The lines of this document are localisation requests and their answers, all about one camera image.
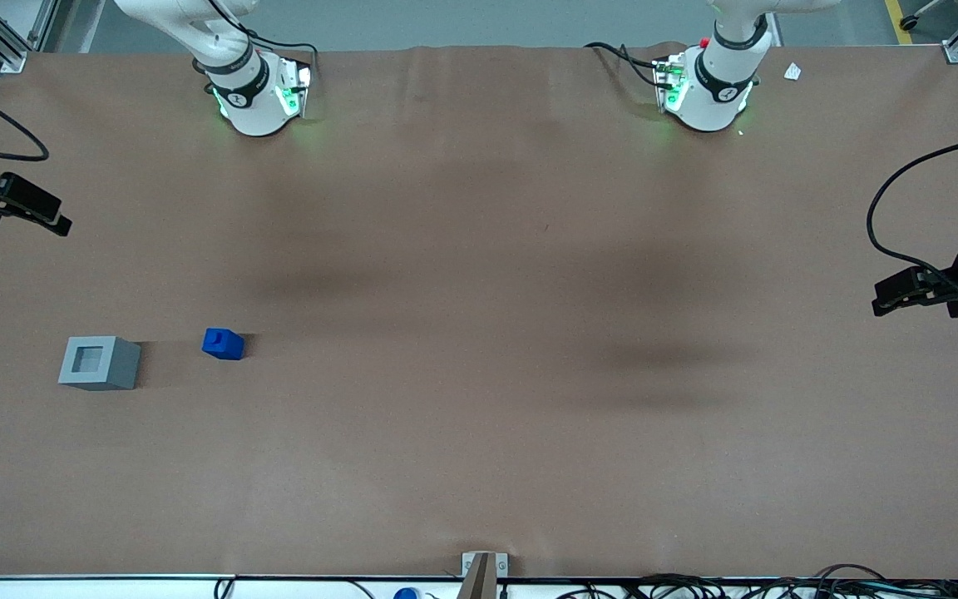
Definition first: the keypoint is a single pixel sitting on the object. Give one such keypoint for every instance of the yellow floor tape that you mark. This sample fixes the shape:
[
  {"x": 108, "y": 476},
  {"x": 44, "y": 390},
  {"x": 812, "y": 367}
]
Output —
[{"x": 899, "y": 17}]

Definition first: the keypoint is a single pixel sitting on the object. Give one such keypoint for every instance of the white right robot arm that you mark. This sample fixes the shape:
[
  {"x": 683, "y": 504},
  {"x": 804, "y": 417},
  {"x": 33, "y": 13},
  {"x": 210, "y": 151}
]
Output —
[{"x": 254, "y": 108}]

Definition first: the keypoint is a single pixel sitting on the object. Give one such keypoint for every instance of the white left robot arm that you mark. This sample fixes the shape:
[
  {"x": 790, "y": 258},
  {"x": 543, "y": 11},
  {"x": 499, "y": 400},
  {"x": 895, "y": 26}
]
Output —
[{"x": 716, "y": 100}]

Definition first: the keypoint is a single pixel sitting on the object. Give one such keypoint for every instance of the black caster wheel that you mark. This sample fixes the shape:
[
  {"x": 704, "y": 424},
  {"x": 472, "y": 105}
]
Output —
[{"x": 910, "y": 22}]

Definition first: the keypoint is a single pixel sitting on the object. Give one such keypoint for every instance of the small white tag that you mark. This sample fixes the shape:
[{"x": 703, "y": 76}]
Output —
[{"x": 792, "y": 71}]

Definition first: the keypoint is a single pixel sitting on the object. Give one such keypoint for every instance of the table cover sheet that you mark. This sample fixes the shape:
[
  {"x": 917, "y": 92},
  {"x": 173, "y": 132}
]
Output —
[{"x": 479, "y": 374}]

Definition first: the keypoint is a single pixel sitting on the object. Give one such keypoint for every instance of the gray square base block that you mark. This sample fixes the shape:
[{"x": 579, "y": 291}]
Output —
[{"x": 117, "y": 370}]

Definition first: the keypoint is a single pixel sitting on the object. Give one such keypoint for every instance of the blue plastic part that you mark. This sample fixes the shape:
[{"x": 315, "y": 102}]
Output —
[{"x": 223, "y": 344}]

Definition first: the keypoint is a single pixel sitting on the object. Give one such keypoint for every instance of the small blue round object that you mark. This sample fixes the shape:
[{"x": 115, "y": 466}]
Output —
[{"x": 406, "y": 594}]

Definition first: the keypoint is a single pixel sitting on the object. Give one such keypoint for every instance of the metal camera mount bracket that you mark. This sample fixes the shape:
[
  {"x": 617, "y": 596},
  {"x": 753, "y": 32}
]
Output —
[{"x": 483, "y": 570}]

